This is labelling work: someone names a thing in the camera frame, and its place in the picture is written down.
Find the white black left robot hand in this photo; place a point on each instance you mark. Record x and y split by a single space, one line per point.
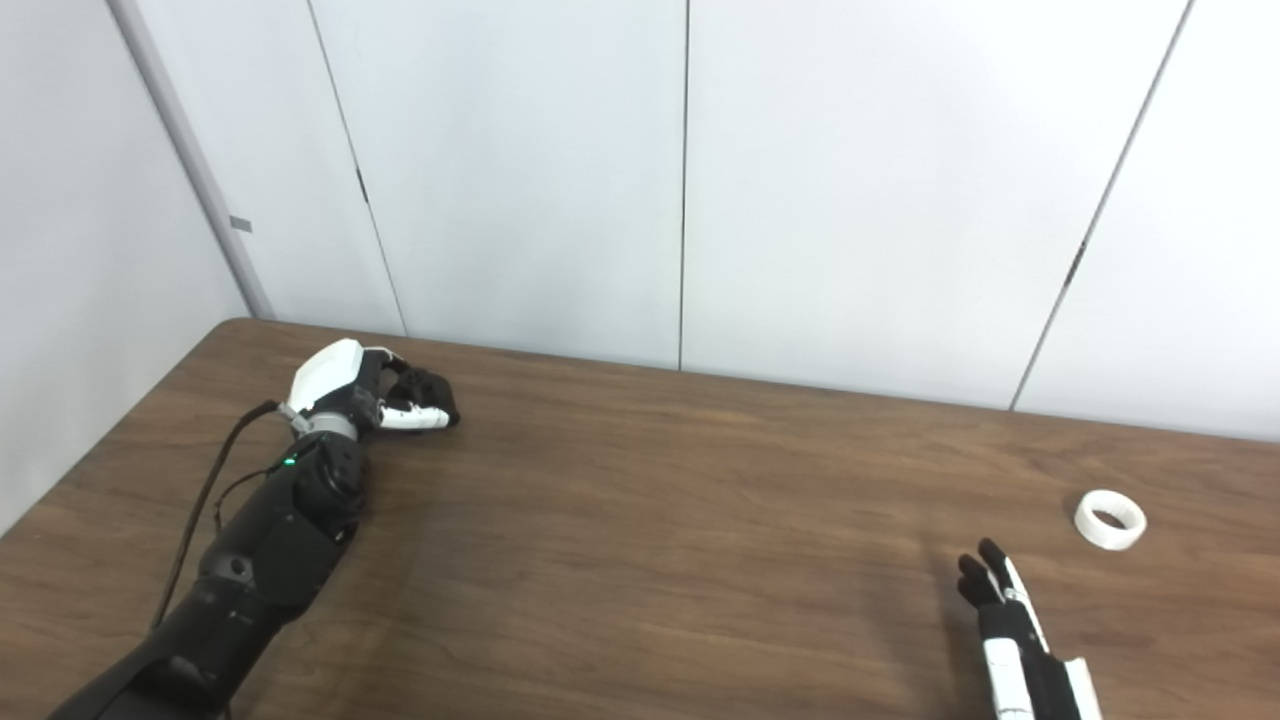
325 372

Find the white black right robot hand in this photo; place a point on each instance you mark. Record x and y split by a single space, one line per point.
1020 640

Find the gray wall corner post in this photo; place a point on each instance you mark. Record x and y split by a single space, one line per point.
190 160

